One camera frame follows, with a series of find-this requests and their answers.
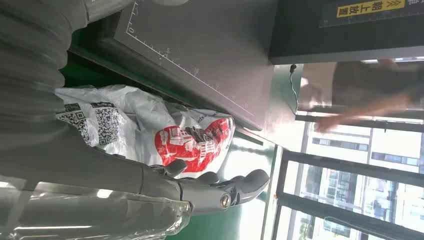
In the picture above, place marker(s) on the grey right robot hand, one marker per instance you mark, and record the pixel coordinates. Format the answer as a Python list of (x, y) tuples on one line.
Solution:
[(99, 169)]

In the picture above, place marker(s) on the black weighing device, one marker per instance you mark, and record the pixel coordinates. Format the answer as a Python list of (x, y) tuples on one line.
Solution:
[(198, 39)]

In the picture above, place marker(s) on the green conveyor belt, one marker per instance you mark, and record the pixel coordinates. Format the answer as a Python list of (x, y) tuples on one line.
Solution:
[(212, 228)]

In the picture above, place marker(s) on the person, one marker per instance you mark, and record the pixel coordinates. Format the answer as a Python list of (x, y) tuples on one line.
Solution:
[(364, 82)]

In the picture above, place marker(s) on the yellow label sticker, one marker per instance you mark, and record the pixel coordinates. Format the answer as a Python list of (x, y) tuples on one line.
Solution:
[(371, 7)]

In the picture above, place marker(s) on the dark window frame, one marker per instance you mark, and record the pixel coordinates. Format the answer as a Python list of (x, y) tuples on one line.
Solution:
[(351, 175)]

